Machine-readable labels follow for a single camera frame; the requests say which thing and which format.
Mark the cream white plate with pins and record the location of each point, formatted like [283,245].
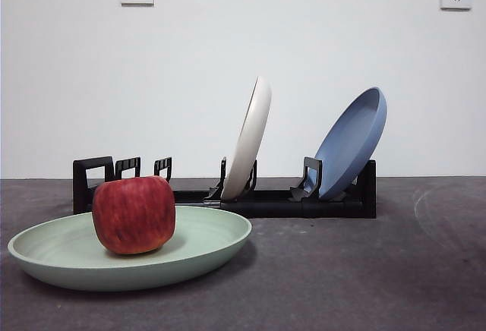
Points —
[248,145]

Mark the green plate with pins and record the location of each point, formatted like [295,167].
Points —
[209,247]

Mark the blue plate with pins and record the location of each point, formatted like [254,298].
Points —
[353,137]

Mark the black plate rack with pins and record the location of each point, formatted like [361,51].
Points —
[273,207]

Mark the red apple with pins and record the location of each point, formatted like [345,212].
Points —
[133,213]

